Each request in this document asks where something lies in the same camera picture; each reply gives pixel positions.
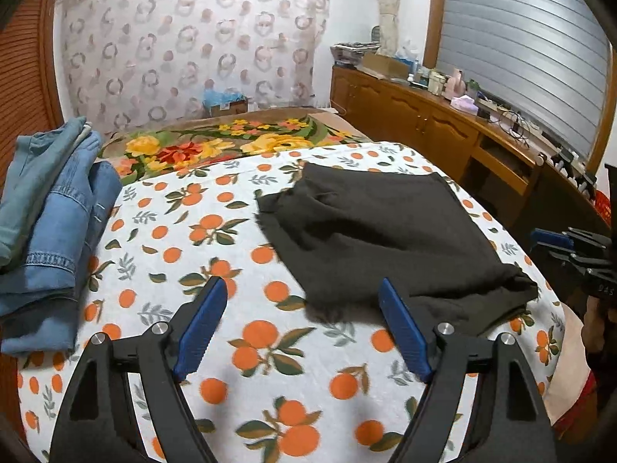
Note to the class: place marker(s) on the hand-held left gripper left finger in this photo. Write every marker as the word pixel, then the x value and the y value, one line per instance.
pixel 202 328

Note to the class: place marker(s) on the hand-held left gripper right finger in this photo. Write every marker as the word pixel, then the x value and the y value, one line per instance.
pixel 405 333

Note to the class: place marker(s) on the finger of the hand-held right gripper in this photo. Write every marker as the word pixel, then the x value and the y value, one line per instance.
pixel 552 239
pixel 583 263

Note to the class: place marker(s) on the black pants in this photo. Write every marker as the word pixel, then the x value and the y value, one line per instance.
pixel 385 231

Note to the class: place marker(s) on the light blue denim pants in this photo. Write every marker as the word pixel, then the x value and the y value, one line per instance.
pixel 33 178

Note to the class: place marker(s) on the black clamp device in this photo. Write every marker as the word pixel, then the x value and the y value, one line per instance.
pixel 576 173

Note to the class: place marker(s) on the orange print bedsheet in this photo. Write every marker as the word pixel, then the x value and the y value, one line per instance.
pixel 217 202

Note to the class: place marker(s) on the pink tissue pack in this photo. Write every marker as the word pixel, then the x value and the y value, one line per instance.
pixel 463 103

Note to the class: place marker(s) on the floral blanket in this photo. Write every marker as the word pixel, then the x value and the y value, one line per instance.
pixel 193 149

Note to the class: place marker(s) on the pink figurine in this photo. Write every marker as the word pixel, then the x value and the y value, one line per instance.
pixel 454 84

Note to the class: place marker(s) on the wooden cabinet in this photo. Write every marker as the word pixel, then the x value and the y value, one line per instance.
pixel 409 111

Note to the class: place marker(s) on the grey window blind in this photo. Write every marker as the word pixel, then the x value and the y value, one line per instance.
pixel 506 33

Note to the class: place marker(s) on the cardboard box with blue bags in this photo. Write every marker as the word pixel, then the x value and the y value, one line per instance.
pixel 226 103

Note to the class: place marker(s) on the open cardboard box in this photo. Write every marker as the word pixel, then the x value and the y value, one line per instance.
pixel 383 65

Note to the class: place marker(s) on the stack of newspapers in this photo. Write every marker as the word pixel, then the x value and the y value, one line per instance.
pixel 354 52

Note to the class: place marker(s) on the tied cream curtain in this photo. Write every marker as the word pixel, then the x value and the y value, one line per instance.
pixel 389 9

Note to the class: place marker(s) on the wooden slatted wardrobe door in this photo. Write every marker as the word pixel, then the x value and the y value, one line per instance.
pixel 24 82

